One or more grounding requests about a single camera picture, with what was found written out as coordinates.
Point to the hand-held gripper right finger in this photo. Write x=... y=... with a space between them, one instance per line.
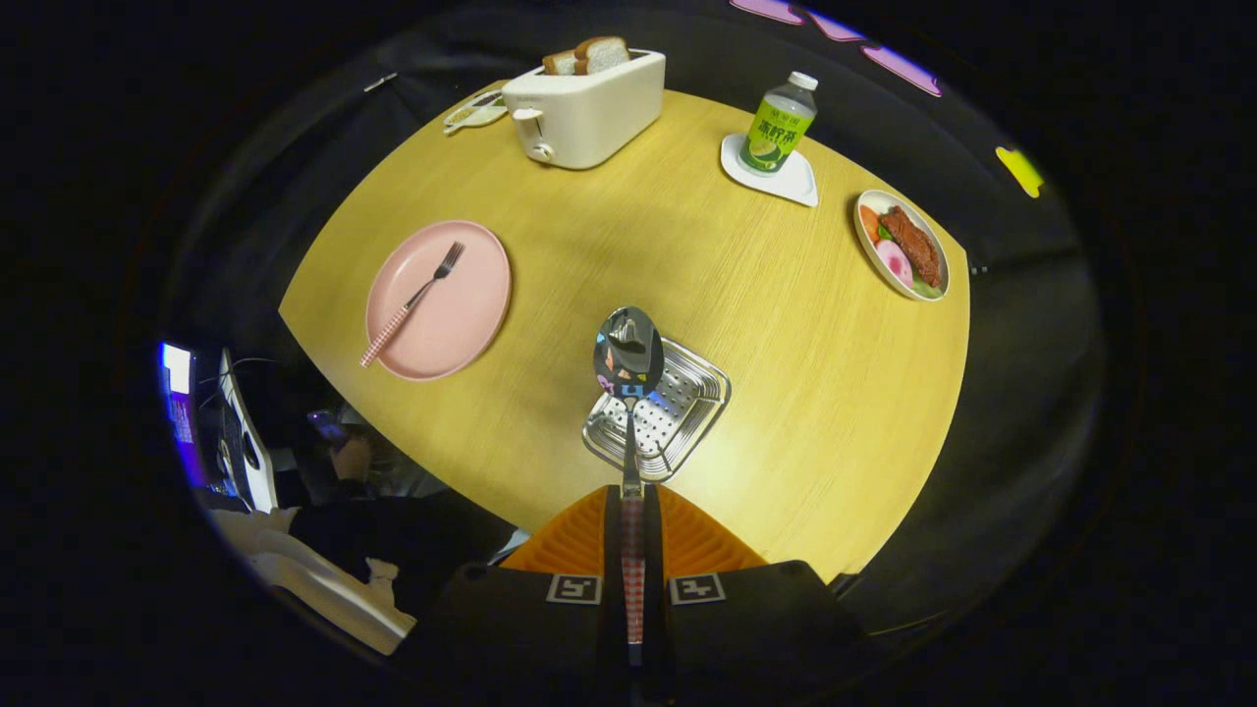
x=746 y=628

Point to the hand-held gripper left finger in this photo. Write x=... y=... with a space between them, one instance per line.
x=530 y=628

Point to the white chair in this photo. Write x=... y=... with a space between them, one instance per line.
x=314 y=579

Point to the perforated metal basket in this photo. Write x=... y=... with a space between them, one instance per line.
x=683 y=403

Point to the pink plate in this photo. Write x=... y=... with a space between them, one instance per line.
x=462 y=314

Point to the white-framed screen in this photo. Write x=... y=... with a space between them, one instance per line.
x=253 y=462

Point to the oval dish with meat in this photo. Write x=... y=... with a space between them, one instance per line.
x=908 y=245

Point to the lit computer monitor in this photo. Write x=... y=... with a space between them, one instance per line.
x=179 y=393

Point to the white coaster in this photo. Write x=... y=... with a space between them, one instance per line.
x=797 y=182

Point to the green label drink bottle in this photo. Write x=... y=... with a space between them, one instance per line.
x=778 y=128

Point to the white divided dish with beans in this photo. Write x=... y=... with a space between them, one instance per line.
x=471 y=116

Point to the white toaster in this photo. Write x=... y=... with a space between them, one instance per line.
x=589 y=113

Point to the brown crust bread slice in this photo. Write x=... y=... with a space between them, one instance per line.
x=561 y=63
x=603 y=54

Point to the silver clip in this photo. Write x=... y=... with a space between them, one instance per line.
x=380 y=81

